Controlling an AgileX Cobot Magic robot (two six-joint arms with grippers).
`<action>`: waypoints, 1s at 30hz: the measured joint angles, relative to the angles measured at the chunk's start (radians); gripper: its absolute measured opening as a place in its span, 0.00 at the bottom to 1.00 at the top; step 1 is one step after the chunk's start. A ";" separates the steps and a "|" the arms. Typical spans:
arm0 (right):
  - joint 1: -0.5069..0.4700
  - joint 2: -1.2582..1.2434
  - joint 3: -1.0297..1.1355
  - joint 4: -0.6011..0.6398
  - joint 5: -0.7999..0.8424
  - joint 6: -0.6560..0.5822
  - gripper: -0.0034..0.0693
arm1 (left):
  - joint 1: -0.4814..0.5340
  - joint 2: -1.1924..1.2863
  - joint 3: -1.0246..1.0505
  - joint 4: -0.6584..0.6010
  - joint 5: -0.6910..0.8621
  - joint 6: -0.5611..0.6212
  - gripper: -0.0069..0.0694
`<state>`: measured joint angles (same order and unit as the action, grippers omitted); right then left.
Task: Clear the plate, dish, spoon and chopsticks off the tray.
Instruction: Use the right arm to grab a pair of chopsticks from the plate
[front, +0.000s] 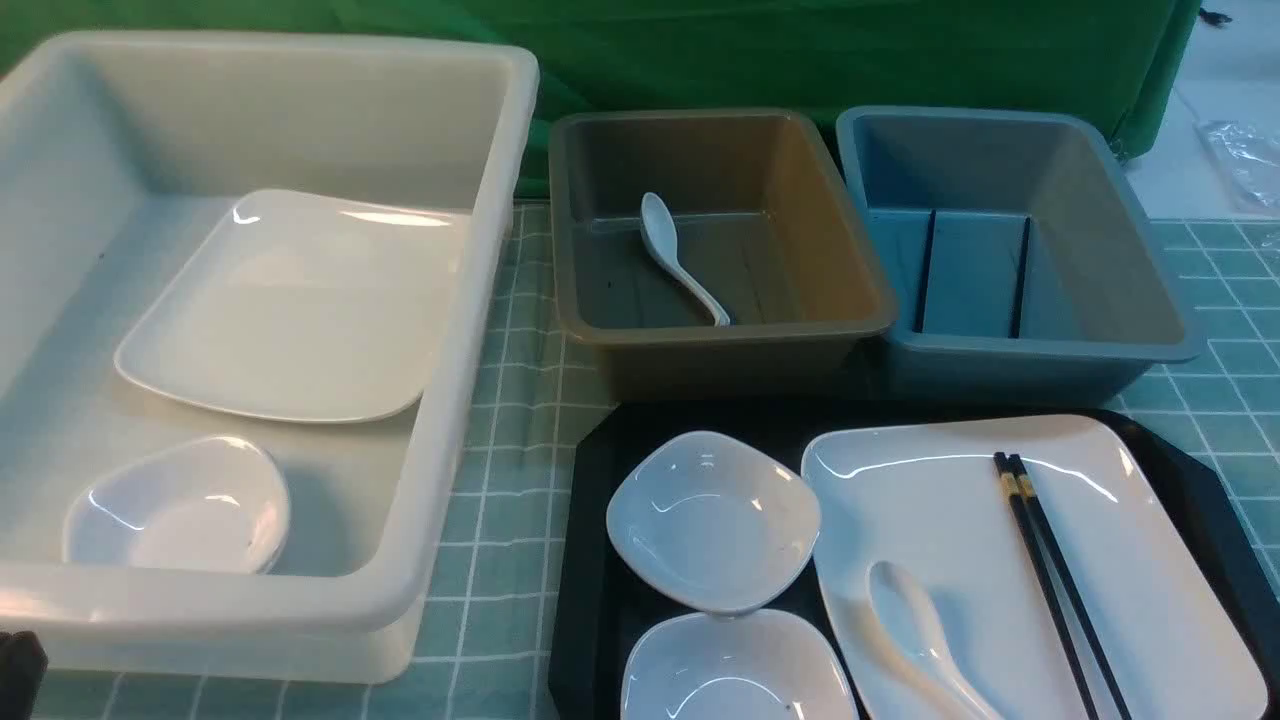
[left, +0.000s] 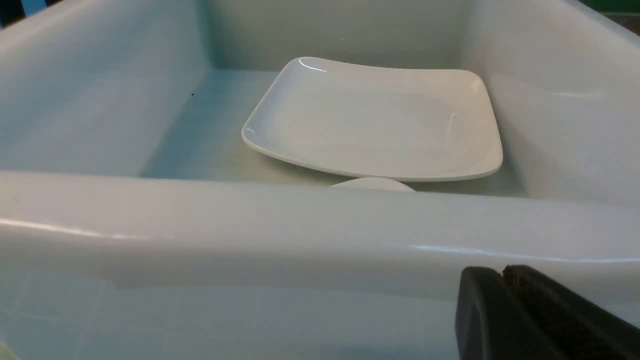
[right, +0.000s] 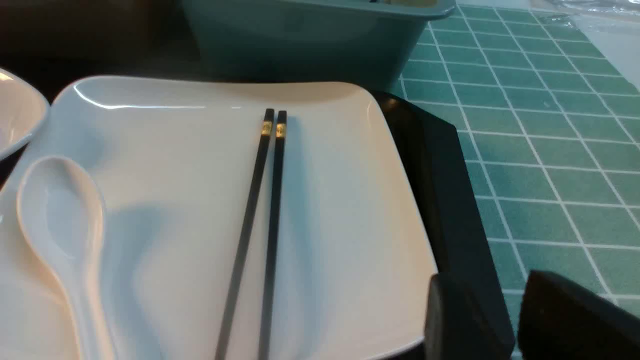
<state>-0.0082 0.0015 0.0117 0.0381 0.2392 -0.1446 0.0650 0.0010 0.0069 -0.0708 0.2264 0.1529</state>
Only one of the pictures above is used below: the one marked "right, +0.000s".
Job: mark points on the blue plastic bin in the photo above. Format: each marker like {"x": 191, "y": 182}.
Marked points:
{"x": 361, "y": 42}

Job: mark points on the large white square plate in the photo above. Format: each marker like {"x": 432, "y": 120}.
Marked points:
{"x": 174, "y": 161}

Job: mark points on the clear plastic bag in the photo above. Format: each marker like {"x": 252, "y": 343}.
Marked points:
{"x": 610, "y": 12}

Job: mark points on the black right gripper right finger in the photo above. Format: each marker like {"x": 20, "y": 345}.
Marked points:
{"x": 562, "y": 320}

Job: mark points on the small white square bowl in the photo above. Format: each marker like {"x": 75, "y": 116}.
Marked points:
{"x": 23, "y": 111}

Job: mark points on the black chopstick gold band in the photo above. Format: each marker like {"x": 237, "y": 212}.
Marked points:
{"x": 273, "y": 235}
{"x": 244, "y": 238}

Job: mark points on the green checkered table mat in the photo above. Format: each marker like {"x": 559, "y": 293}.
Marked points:
{"x": 549, "y": 131}

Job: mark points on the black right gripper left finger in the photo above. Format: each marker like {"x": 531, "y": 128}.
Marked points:
{"x": 463, "y": 324}

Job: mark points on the white ceramic soup spoon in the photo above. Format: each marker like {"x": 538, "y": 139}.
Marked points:
{"x": 62, "y": 215}

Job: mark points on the black serving tray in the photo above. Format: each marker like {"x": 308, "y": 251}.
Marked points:
{"x": 433, "y": 161}

